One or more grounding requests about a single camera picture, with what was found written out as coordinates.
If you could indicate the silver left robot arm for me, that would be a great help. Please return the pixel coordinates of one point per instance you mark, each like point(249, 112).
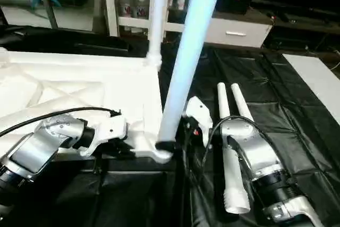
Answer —
point(37, 150)

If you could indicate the white drawer unit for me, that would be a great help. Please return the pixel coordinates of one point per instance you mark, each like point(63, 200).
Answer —
point(234, 33)

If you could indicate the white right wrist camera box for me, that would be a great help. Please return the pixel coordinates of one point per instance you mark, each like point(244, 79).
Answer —
point(199, 118)

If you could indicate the white plastic table leg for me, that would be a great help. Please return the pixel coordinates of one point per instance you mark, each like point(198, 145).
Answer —
point(240, 102)
point(234, 179)
point(191, 51)
point(158, 14)

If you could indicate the blue floor stand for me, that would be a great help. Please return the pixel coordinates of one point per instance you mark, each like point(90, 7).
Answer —
point(42, 1)

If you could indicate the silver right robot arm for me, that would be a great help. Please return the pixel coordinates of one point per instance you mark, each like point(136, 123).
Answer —
point(260, 158)

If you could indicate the black work mat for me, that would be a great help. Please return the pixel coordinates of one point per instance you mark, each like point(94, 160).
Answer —
point(303, 142)

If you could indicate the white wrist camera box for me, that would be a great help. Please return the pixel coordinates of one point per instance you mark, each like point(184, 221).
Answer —
point(109, 131)
point(199, 118)

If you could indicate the white flat board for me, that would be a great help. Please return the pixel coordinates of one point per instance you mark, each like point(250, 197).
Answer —
point(316, 78)

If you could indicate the dark low sideboard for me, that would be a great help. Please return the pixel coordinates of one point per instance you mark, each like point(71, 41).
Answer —
point(303, 25)

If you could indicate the white glass-door cabinet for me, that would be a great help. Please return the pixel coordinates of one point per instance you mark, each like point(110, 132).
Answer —
point(133, 3)

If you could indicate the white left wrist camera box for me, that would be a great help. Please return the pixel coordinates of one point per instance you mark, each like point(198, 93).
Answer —
point(109, 131)

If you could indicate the white plastic table top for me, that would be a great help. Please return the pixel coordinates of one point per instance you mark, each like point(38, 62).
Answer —
point(69, 89)

